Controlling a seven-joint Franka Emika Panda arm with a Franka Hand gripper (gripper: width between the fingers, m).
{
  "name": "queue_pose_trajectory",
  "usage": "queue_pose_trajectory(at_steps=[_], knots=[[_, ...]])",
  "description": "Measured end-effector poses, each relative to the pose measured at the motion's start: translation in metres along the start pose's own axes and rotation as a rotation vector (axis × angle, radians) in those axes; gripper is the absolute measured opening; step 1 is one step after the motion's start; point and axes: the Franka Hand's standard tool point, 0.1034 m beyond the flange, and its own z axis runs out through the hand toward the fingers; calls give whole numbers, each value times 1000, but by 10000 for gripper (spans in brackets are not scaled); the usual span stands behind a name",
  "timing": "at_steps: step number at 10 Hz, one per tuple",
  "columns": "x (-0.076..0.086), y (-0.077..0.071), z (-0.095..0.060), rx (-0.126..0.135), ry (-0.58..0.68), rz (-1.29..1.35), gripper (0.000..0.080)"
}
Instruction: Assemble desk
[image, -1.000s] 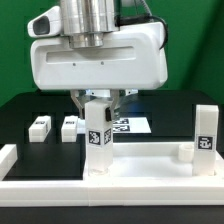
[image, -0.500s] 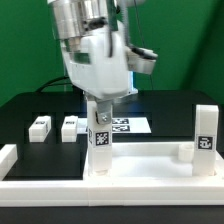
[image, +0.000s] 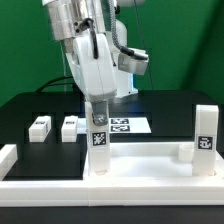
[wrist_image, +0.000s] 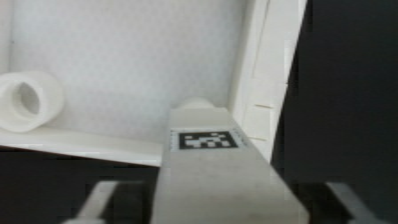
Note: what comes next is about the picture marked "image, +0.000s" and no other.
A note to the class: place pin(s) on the fiducial marker sheet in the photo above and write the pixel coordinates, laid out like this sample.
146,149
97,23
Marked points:
129,125

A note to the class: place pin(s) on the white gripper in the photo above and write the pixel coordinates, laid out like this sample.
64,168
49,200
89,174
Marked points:
94,77

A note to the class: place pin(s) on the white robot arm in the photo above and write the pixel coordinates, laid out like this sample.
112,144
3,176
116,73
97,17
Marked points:
88,30

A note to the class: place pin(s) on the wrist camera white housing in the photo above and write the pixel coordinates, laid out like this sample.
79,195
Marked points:
136,64

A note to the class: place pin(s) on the white U-shaped fence frame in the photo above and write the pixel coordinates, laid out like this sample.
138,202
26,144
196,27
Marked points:
105,191

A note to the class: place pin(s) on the white desk tabletop tray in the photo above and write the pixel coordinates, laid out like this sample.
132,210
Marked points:
148,160

